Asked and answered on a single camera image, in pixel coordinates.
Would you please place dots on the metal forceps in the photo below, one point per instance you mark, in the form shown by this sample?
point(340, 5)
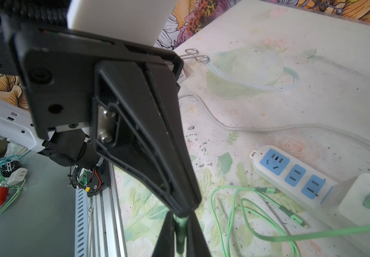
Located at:
point(192, 53)

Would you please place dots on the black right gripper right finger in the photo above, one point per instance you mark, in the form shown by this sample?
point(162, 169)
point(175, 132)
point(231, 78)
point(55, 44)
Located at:
point(196, 244)

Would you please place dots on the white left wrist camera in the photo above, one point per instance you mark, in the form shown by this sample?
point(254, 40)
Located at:
point(138, 21)

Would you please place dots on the white blue power strip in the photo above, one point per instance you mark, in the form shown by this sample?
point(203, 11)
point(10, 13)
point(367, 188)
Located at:
point(314, 191)

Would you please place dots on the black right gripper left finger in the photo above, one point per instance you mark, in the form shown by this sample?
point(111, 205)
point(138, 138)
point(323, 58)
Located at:
point(165, 246)

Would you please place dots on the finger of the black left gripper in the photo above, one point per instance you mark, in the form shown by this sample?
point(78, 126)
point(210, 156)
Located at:
point(165, 90)

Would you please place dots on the white usb power adapter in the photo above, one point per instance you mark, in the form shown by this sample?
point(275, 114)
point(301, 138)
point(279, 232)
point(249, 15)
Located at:
point(352, 206)

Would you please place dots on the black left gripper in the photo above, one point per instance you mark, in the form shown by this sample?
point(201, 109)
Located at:
point(71, 77)

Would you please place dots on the pink red small box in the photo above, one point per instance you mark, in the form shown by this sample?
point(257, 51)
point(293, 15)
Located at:
point(185, 73)

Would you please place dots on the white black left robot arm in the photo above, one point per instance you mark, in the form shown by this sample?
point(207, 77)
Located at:
point(71, 147)

